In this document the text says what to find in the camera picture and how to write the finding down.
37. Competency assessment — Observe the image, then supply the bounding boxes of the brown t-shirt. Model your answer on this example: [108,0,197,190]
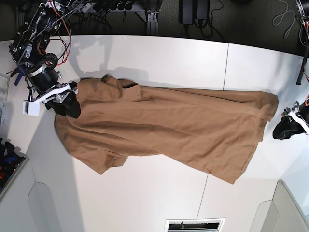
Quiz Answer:
[55,76,279,184]

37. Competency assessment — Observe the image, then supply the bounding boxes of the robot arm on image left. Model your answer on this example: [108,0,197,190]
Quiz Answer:
[9,0,83,118]

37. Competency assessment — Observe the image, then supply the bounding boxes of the white camera box image left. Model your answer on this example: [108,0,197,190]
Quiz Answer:
[23,101,40,116]

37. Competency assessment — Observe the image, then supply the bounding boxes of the black power adapter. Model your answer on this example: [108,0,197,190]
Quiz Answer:
[179,0,193,25]

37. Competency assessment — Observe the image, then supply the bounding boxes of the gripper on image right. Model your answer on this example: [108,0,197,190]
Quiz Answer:
[272,100,309,140]

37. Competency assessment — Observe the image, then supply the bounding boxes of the clear plastic box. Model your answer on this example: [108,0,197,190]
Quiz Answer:
[0,74,10,125]

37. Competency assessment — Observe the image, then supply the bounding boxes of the aluminium frame post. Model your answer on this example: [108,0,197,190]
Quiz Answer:
[135,9,160,36]

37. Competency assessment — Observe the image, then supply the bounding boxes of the grey bin of clamps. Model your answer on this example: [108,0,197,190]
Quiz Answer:
[0,138,28,199]

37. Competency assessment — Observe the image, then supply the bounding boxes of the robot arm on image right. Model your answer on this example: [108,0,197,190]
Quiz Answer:
[272,0,309,140]

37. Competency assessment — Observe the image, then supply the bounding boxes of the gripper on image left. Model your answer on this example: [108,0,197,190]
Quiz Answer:
[25,65,81,119]

